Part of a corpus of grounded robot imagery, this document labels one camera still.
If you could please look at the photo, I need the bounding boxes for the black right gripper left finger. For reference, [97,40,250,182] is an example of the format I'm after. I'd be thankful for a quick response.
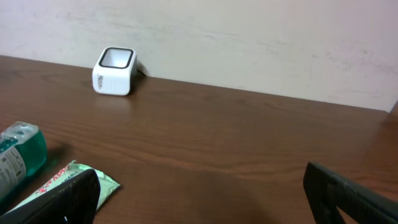
[1,169,100,224]

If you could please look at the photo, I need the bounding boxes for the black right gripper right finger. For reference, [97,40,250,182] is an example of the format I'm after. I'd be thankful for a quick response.
[303,162,397,224]

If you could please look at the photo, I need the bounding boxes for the green flushable wipes pack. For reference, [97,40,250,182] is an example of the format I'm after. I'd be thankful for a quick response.
[10,160,121,212]

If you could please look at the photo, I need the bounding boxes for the teal mouthwash bottle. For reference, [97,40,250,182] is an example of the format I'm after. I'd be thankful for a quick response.
[1,121,47,202]

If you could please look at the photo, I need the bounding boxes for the white barcode scanner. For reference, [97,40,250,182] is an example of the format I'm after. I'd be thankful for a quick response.
[92,47,137,96]

